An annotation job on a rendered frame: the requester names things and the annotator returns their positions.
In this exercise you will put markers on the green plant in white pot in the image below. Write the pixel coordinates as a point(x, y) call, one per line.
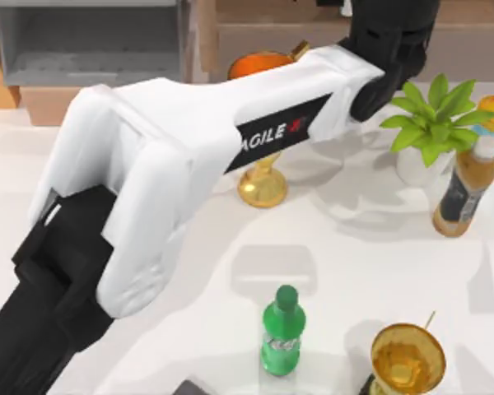
point(430, 115)

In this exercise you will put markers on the wooden cupboard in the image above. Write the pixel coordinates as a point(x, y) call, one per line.
point(255, 33)

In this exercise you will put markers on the brown bottle with white cap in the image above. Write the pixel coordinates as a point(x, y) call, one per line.
point(463, 193)

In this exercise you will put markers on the orange and gold trophy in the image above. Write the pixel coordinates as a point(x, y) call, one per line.
point(263, 185)

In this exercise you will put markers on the grey pierced drawer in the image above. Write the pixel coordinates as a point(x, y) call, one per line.
point(86, 37)

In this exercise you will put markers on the green bottle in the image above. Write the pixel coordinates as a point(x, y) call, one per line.
point(281, 329)

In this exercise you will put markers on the gold trophy with black base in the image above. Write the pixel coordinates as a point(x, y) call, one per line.
point(407, 358)

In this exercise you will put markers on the dark grey flat object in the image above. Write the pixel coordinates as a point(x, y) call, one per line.
point(195, 388)

